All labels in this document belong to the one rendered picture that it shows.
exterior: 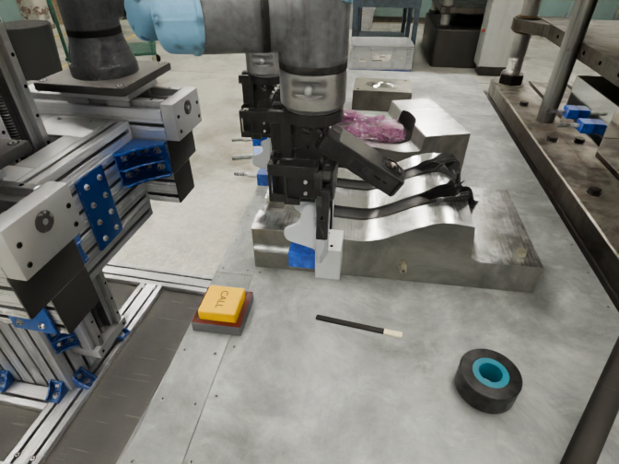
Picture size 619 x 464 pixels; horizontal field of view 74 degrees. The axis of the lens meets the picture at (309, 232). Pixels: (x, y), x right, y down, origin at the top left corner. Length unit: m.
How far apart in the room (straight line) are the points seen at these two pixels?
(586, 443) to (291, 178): 0.46
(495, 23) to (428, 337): 4.59
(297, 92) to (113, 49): 0.70
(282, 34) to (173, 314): 1.26
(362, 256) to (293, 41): 0.41
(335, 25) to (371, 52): 3.84
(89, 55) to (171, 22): 0.67
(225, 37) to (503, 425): 0.56
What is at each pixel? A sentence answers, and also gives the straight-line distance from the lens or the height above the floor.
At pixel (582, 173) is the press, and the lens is 1.34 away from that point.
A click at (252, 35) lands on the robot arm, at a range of 0.44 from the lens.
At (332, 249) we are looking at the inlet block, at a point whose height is 0.96.
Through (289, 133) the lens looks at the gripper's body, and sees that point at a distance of 0.50.
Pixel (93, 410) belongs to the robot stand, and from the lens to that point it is 1.42.
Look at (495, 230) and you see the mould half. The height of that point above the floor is 0.86.
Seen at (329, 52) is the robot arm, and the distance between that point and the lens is 0.45.
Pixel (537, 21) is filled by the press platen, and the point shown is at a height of 1.04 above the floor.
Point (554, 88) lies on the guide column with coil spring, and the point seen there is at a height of 0.90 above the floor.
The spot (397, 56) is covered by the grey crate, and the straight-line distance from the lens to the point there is 4.32.
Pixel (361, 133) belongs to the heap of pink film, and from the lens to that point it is 1.06.
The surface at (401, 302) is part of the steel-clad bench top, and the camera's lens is 0.73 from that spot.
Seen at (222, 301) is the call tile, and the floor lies 0.84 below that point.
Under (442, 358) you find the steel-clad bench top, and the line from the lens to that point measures 0.67.
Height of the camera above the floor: 1.32
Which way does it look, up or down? 37 degrees down
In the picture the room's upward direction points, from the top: straight up
